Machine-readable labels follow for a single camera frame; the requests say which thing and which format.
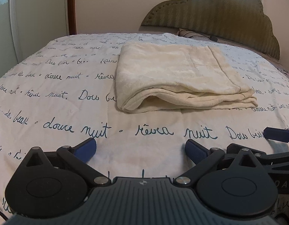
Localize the green scalloped headboard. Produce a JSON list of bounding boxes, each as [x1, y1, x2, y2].
[[141, 0, 280, 59]]

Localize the white bedspread with script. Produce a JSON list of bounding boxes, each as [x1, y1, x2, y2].
[[0, 34, 289, 216]]

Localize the blue grey bed sheet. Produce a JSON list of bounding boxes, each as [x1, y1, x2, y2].
[[215, 37, 289, 76]]

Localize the floral patterned blanket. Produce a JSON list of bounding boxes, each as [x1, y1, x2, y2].
[[277, 68, 289, 79]]

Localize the wardrobe with flower-patterned doors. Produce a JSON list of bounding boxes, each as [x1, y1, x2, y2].
[[0, 0, 76, 78]]

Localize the striped pillow at headboard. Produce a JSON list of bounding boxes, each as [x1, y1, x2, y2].
[[176, 28, 218, 42]]

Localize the cream white pants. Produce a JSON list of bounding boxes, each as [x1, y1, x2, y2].
[[115, 42, 258, 113]]

